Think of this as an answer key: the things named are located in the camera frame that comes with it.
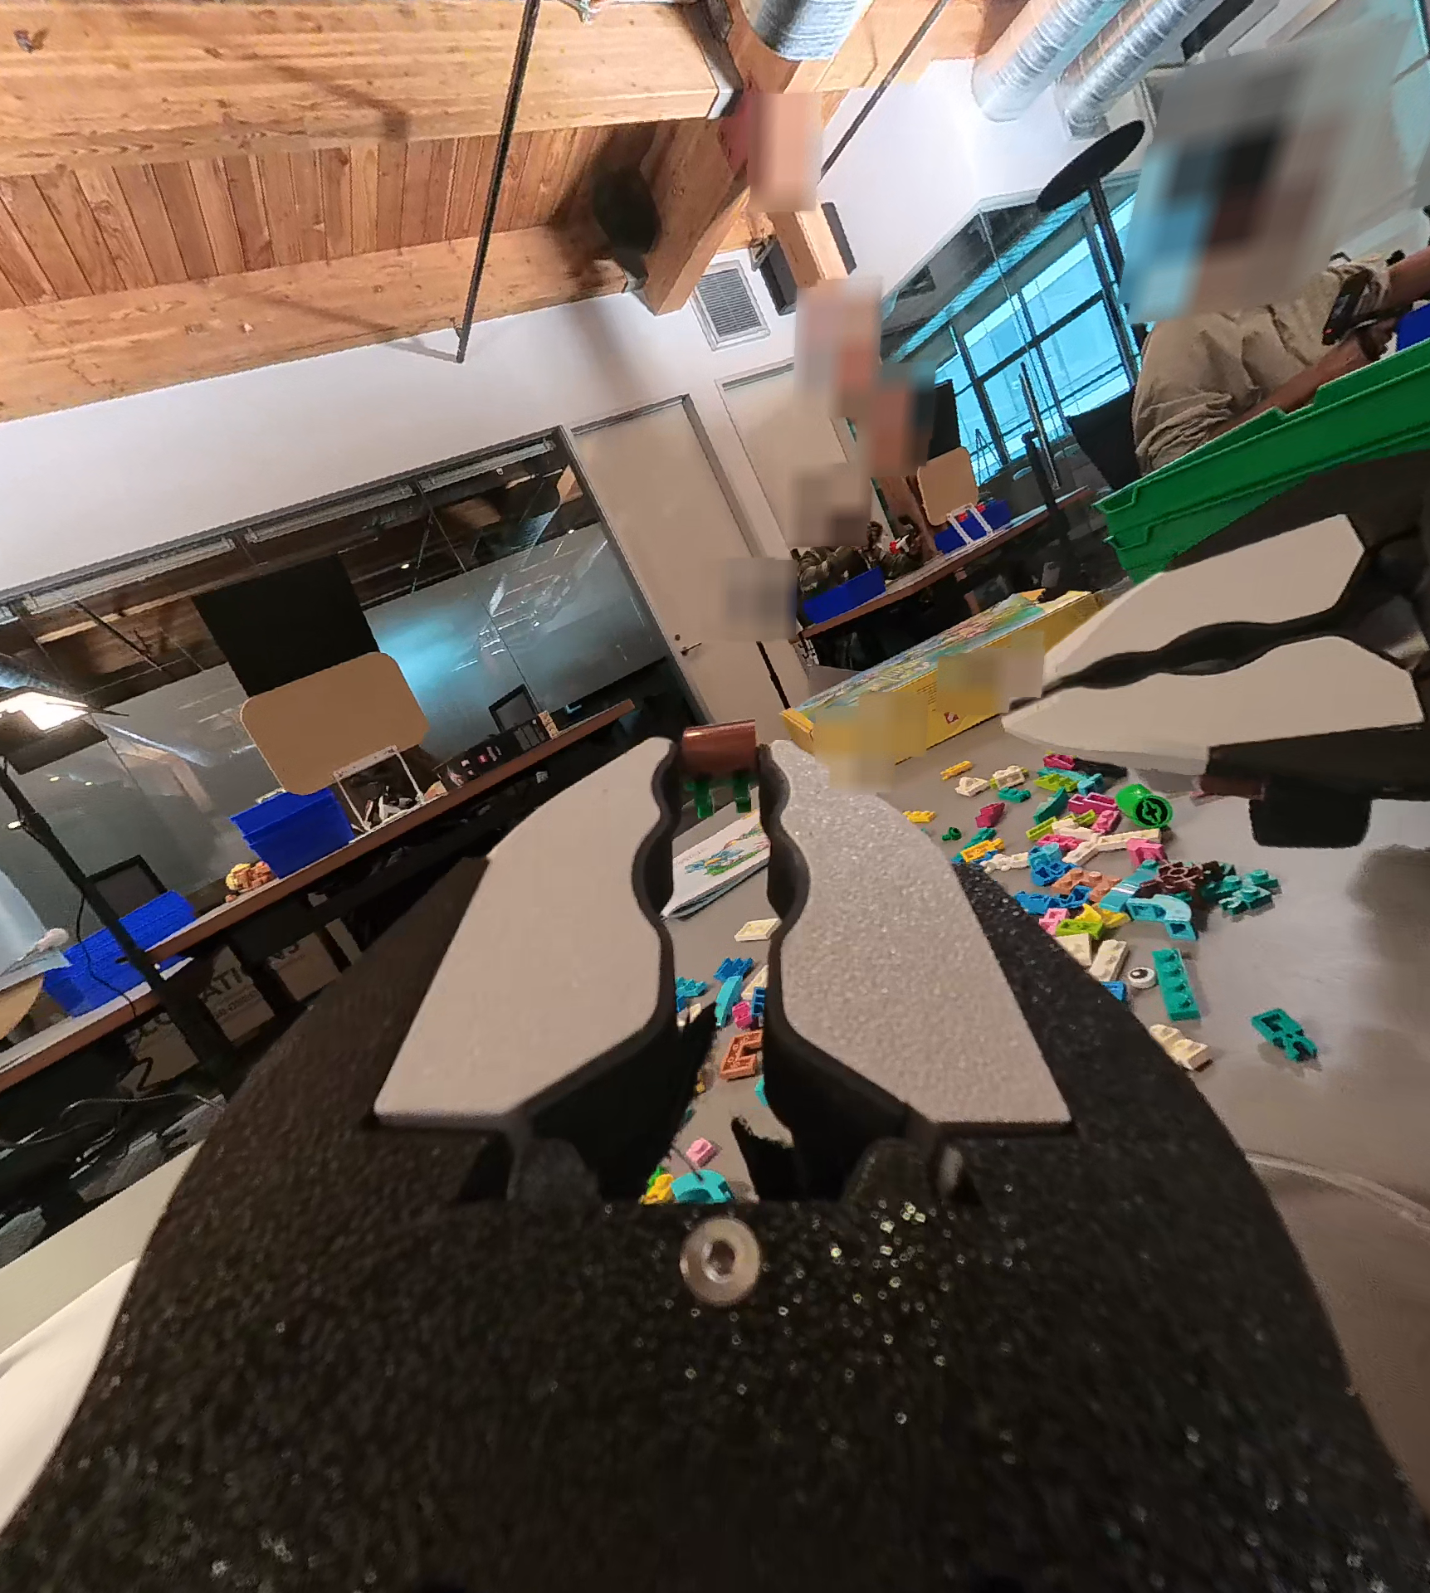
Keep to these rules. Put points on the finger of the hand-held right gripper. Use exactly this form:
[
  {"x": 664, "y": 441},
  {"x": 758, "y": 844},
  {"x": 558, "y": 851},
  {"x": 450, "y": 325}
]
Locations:
[
  {"x": 1263, "y": 705},
  {"x": 1238, "y": 585}
]

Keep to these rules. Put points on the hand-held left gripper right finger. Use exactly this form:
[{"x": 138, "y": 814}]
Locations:
[{"x": 901, "y": 959}]

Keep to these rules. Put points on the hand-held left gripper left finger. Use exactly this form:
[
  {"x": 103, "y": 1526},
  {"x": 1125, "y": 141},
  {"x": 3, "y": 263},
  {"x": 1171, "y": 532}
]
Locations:
[{"x": 541, "y": 947}]

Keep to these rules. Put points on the brown and green brick assembly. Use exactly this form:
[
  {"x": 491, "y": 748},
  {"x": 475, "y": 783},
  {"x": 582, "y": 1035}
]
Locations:
[{"x": 717, "y": 748}]

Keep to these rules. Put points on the grey desk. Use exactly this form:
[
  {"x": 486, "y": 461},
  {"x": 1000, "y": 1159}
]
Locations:
[{"x": 1349, "y": 1008}]

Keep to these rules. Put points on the green round toy brick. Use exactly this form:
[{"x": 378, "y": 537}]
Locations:
[{"x": 1145, "y": 809}]

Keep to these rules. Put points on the green plastic bin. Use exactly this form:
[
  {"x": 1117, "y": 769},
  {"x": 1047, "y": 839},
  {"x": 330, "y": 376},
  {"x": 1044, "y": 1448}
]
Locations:
[{"x": 1287, "y": 431}]

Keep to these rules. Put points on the long wooden table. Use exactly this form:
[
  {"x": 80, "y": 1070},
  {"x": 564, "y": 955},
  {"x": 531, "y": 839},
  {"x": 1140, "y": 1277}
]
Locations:
[{"x": 415, "y": 809}]

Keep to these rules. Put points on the black office chair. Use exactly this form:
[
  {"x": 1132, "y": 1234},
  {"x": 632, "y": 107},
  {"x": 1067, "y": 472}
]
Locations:
[{"x": 1107, "y": 449}]

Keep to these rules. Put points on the pile of colourful toy bricks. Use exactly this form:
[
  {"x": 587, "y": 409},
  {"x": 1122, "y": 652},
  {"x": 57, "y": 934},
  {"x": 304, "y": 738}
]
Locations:
[{"x": 1075, "y": 872}]

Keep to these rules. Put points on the instruction booklet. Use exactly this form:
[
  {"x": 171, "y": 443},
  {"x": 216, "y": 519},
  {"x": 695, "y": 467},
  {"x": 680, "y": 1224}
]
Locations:
[{"x": 720, "y": 866}]

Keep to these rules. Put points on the black equipment box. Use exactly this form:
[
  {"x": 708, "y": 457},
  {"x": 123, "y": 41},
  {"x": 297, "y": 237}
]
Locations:
[{"x": 491, "y": 751}]

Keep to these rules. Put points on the yellow toy brick box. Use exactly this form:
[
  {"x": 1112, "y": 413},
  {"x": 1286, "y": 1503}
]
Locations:
[{"x": 1039, "y": 623}]

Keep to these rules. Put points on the clear acrylic stand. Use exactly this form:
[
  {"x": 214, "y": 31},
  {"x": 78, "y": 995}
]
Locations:
[{"x": 378, "y": 779}]

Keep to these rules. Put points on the stack of blue bins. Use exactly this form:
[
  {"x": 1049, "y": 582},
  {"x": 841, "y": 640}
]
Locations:
[
  {"x": 123, "y": 954},
  {"x": 290, "y": 832}
]

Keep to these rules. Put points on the small stuffed toy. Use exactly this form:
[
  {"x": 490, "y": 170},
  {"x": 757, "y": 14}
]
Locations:
[{"x": 249, "y": 879}]

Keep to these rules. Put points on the black panel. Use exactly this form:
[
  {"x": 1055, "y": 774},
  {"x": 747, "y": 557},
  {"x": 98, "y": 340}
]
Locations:
[{"x": 290, "y": 623}]

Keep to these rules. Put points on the small black monitor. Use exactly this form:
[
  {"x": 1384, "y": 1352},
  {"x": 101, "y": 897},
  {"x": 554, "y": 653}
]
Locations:
[{"x": 130, "y": 884}]

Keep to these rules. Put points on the white door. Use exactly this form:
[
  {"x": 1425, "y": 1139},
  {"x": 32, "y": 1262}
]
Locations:
[{"x": 690, "y": 535}]

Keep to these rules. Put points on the black pendant lamp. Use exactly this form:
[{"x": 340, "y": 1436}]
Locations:
[{"x": 1088, "y": 169}]

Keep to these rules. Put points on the studio light on stand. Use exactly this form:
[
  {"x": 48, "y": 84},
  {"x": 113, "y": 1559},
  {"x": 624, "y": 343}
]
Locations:
[{"x": 17, "y": 716}]

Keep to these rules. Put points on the white rounded board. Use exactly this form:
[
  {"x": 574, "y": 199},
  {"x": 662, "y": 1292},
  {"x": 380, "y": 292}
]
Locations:
[{"x": 17, "y": 1432}]

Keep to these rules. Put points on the hanging metal rod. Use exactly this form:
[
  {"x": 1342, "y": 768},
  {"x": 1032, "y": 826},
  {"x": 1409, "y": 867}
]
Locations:
[{"x": 496, "y": 187}]

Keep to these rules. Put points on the black wall speaker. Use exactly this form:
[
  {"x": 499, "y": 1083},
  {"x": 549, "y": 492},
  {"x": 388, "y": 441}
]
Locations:
[{"x": 776, "y": 277}]

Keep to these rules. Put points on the wall air vent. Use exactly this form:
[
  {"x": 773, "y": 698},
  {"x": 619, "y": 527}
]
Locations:
[{"x": 730, "y": 303}]

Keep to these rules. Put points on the large silver ventilation duct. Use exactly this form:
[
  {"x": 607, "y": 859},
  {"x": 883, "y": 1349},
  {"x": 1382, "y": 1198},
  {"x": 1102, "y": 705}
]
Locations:
[{"x": 808, "y": 26}]

